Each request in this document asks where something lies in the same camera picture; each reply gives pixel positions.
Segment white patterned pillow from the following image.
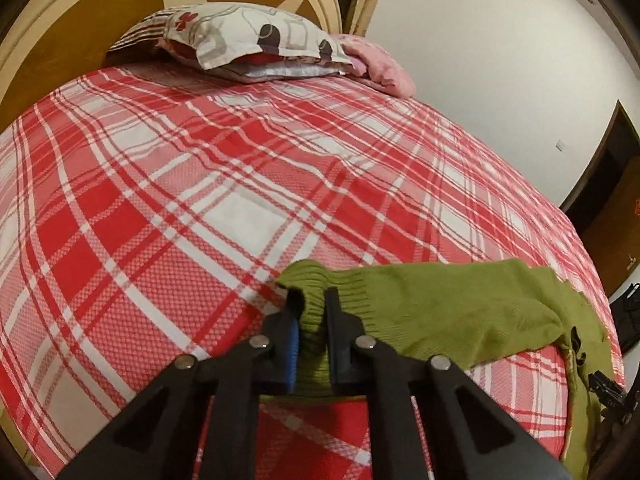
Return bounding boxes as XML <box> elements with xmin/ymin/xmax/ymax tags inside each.
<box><xmin>157</xmin><ymin>2</ymin><xmax>352</xmax><ymax>70</ymax></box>

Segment striped folded blanket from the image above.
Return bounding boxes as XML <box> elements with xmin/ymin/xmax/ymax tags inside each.
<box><xmin>104</xmin><ymin>2</ymin><xmax>354</xmax><ymax>84</ymax></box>

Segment black bag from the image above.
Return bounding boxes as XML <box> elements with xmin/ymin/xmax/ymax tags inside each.
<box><xmin>610</xmin><ymin>283</ymin><xmax>640</xmax><ymax>354</ymax></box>

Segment green knit sweater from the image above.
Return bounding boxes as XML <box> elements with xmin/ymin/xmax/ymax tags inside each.
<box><xmin>274</xmin><ymin>259</ymin><xmax>617</xmax><ymax>479</ymax></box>

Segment red white plaid bedspread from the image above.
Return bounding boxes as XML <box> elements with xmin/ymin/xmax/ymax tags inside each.
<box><xmin>1</xmin><ymin>65</ymin><xmax>612</xmax><ymax>474</ymax></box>

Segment cream brown headboard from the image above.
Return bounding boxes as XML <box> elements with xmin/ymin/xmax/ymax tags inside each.
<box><xmin>1</xmin><ymin>0</ymin><xmax>343</xmax><ymax>127</ymax></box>

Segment pink pillow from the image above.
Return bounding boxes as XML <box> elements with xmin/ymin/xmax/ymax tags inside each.
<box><xmin>333</xmin><ymin>34</ymin><xmax>416</xmax><ymax>99</ymax></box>

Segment brown wooden door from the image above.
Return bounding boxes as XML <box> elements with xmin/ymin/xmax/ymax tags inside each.
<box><xmin>561</xmin><ymin>103</ymin><xmax>639</xmax><ymax>296</ymax></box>

